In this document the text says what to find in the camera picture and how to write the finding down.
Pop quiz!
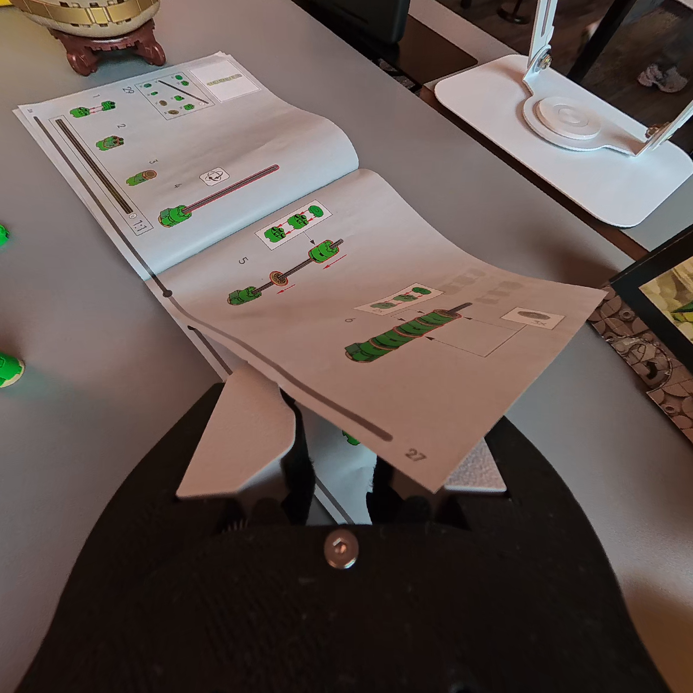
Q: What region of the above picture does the brick set instruction booklet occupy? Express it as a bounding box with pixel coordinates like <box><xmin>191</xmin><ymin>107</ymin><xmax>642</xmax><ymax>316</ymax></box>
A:
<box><xmin>12</xmin><ymin>50</ymin><xmax>608</xmax><ymax>527</ymax></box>

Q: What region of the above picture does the white metal stand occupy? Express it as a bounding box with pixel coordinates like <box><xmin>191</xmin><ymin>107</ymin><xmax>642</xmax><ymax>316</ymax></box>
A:
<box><xmin>433</xmin><ymin>0</ymin><xmax>693</xmax><ymax>228</ymax></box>

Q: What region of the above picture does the tan brick pot model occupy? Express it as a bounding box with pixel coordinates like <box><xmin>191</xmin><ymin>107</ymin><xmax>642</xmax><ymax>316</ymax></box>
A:
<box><xmin>8</xmin><ymin>0</ymin><xmax>167</xmax><ymax>77</ymax></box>

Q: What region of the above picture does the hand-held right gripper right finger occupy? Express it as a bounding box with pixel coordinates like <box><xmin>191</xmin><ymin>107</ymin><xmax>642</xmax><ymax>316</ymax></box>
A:
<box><xmin>367</xmin><ymin>439</ymin><xmax>509</xmax><ymax>520</ymax></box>

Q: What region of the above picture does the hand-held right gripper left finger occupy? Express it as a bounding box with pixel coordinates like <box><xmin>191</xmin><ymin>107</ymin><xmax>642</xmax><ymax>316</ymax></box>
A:
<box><xmin>176</xmin><ymin>361</ymin><xmax>316</xmax><ymax>524</ymax></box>

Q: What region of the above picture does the black bamboo set box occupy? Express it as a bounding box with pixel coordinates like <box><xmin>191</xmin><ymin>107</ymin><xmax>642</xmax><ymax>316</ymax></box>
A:
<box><xmin>587</xmin><ymin>223</ymin><xmax>693</xmax><ymax>445</ymax></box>

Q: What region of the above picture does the green brick bamboo stalk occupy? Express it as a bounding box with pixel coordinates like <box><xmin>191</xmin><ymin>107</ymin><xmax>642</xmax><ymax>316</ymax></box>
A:
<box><xmin>0</xmin><ymin>350</ymin><xmax>27</xmax><ymax>389</ymax></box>

